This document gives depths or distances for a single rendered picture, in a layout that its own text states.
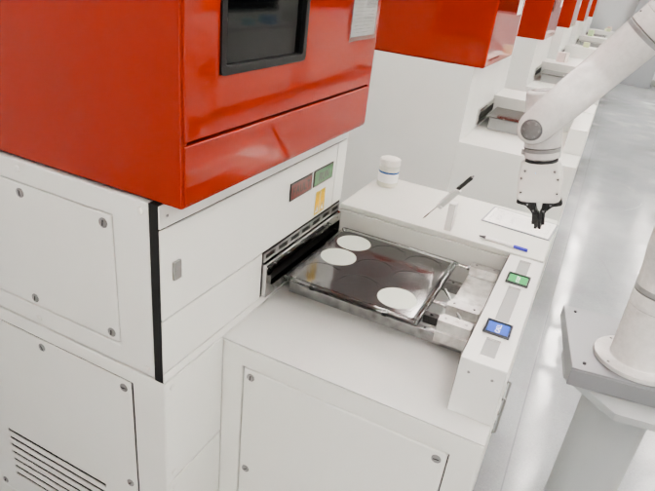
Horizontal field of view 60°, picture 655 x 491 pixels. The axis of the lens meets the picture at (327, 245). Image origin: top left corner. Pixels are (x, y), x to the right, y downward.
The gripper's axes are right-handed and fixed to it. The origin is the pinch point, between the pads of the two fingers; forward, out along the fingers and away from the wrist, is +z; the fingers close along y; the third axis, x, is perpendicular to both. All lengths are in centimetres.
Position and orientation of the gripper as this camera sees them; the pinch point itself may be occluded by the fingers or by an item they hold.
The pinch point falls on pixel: (538, 219)
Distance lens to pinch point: 150.7
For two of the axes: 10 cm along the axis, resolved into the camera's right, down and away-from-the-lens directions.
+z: 0.8, 9.3, 3.6
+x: 4.4, -3.6, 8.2
